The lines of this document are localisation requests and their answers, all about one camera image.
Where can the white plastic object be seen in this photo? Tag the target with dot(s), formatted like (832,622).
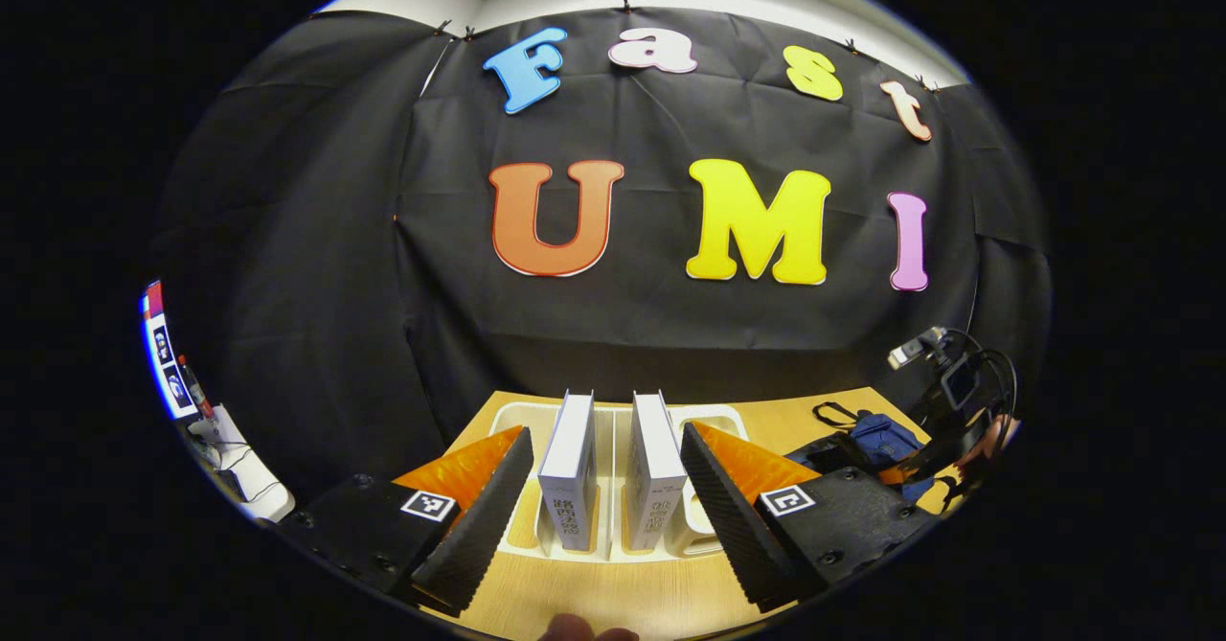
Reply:
(249,473)

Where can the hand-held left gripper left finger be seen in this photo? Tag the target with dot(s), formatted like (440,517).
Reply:
(484,526)

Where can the white bookshelf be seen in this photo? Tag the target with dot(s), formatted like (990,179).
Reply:
(611,488)

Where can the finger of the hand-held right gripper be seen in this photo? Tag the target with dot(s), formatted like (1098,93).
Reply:
(953,492)

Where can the white book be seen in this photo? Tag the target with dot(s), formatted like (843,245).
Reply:
(654,469)
(567,469)

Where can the blue schoolbag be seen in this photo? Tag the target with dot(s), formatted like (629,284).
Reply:
(886,440)

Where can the black backdrop cloth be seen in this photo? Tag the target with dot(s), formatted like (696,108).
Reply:
(670,315)

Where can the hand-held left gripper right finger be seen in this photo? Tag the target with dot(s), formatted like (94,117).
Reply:
(728,526)

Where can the white and red poster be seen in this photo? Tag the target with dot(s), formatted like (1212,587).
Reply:
(165,354)

